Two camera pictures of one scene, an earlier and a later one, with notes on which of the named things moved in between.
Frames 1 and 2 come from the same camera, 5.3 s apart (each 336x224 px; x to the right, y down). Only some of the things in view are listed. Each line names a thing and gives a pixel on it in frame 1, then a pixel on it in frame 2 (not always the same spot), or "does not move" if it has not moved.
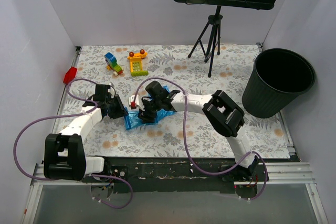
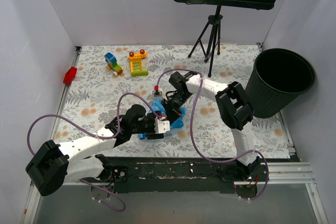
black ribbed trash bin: [277, 76] does not move
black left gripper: [118, 106] to [151, 128]
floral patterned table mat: [192, 131] does not move
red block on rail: [70, 75] does not move
